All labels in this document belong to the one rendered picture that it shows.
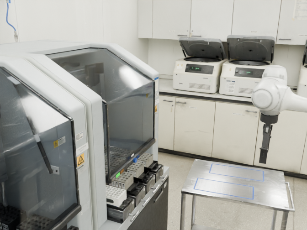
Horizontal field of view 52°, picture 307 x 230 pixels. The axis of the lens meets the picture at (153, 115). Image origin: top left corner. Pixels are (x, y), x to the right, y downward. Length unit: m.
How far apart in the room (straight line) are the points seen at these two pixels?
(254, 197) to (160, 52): 3.09
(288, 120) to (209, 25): 1.45
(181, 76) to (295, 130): 1.45
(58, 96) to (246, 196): 1.18
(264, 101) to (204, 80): 2.61
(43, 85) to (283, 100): 0.97
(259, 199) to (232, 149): 2.08
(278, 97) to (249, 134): 2.63
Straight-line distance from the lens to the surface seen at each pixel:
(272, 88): 1.23
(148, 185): 2.02
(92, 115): 1.46
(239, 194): 1.94
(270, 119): 1.44
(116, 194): 1.79
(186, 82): 3.86
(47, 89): 1.41
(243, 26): 3.93
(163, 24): 4.19
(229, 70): 3.76
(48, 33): 2.88
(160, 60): 4.61
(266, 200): 1.93
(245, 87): 3.72
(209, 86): 3.79
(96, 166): 1.57
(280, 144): 3.87
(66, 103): 1.36
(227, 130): 3.88
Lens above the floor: 1.82
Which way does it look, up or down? 18 degrees down
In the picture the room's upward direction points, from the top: 1 degrees clockwise
